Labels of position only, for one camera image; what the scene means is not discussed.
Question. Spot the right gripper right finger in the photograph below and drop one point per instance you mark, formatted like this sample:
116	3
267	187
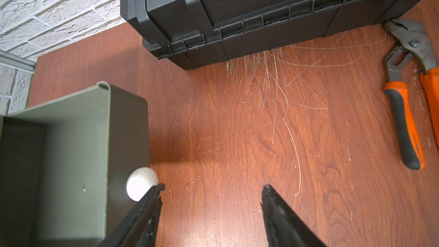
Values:
283	226

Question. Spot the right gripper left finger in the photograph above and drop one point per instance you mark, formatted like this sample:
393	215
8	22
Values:
139	228

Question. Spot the white drawer knob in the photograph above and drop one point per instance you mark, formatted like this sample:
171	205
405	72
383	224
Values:
139	183

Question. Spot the three-drawer storage box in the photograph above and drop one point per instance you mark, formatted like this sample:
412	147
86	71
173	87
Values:
65	165

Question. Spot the black plastic toolbox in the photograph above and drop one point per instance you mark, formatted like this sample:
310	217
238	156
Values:
197	33

